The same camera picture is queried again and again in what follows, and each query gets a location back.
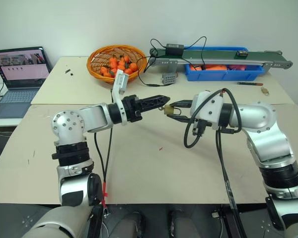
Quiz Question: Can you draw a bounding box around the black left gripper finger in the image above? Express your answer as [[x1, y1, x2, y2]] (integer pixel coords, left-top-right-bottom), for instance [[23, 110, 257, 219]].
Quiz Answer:
[[138, 94, 171, 109], [139, 105, 163, 114]]

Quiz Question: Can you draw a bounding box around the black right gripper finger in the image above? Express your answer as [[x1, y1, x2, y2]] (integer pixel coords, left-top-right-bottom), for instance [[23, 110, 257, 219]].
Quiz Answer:
[[167, 114, 192, 123], [170, 99, 193, 109]]

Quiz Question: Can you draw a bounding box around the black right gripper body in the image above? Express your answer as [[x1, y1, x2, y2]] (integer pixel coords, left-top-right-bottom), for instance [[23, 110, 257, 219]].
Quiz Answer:
[[191, 118, 207, 136]]

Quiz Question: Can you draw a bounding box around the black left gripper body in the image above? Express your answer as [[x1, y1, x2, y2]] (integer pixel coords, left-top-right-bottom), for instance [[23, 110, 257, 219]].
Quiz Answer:
[[122, 95, 143, 123]]

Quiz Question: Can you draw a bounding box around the brass padlock with steel shackle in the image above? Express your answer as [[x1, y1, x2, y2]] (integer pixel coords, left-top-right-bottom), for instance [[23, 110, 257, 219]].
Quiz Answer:
[[163, 104, 182, 116]]

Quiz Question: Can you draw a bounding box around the grey perforated small box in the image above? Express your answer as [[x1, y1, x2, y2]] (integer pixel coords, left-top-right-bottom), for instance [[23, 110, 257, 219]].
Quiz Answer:
[[160, 73, 177, 85]]

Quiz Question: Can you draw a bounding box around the orange toy in bin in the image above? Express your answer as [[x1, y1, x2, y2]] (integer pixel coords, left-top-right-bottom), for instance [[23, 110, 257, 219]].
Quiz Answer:
[[190, 63, 228, 71]]

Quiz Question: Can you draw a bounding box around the blue plastic bin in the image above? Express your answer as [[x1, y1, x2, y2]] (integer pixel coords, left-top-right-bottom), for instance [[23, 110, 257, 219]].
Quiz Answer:
[[183, 45, 266, 82]]

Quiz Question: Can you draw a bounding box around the green belt conveyor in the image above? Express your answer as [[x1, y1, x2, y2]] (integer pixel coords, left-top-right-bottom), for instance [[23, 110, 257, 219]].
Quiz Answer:
[[149, 48, 294, 73]]

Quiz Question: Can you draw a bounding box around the black power adapter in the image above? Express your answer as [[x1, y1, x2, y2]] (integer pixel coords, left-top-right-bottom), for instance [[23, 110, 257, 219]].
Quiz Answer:
[[165, 43, 185, 56]]

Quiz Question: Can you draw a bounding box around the orange woven basket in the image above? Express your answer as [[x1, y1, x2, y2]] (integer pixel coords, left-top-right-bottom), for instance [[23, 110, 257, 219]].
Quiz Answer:
[[86, 45, 148, 84]]

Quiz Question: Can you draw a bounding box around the pink toy in bin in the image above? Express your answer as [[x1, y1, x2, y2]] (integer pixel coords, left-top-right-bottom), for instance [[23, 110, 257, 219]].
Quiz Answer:
[[227, 64, 248, 71]]

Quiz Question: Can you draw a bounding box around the blue-grey laptop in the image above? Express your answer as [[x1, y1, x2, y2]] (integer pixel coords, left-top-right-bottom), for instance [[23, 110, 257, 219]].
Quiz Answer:
[[0, 46, 53, 120]]

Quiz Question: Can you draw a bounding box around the black looped right arm cable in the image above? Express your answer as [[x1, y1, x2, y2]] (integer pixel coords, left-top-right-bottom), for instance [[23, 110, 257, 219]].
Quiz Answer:
[[183, 87, 242, 149]]

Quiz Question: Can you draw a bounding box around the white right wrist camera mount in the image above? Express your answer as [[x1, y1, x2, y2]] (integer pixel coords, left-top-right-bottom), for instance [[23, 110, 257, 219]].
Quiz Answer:
[[189, 90, 224, 131]]

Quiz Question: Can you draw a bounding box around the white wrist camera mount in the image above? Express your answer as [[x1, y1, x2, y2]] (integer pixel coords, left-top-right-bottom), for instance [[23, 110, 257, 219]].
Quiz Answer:
[[111, 69, 130, 126], [189, 90, 224, 131]]

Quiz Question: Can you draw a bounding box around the thin black conveyor cable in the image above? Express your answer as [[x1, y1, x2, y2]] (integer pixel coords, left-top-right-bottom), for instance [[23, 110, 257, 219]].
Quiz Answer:
[[137, 56, 166, 87]]

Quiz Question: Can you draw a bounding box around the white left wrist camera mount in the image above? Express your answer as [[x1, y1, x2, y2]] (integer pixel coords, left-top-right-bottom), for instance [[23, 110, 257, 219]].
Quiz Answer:
[[111, 69, 130, 126]]

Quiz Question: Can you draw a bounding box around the long black right arm cable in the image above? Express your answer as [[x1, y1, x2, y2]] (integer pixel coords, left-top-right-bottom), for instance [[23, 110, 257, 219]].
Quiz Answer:
[[215, 128, 240, 224]]

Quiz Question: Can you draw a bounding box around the thin black adapter cable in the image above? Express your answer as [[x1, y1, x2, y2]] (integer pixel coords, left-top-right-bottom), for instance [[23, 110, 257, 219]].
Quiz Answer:
[[149, 36, 208, 70]]

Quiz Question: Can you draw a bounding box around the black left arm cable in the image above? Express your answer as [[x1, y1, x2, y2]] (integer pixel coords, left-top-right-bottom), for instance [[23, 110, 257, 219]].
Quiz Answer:
[[93, 125, 114, 208]]

